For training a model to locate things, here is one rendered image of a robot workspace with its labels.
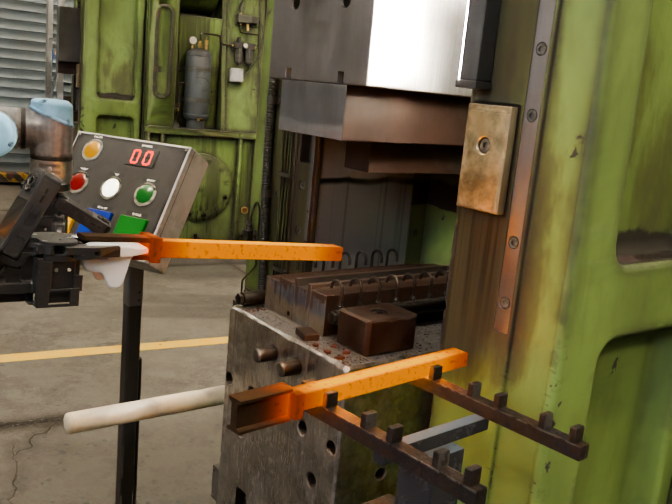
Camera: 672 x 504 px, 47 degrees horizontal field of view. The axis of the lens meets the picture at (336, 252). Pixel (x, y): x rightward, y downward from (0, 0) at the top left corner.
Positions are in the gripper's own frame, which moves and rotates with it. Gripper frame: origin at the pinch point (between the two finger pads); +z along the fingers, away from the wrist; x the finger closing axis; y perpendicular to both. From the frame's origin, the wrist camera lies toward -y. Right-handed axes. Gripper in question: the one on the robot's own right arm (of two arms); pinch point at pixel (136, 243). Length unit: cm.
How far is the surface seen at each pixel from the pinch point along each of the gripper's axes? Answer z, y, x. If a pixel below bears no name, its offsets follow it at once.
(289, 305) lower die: 42, 17, -22
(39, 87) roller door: 230, -8, -784
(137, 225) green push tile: 27, 9, -61
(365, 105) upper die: 45, -22, -10
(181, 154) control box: 37, -7, -62
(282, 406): 12.3, 17.2, 20.1
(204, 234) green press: 260, 88, -447
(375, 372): 29.3, 15.2, 18.3
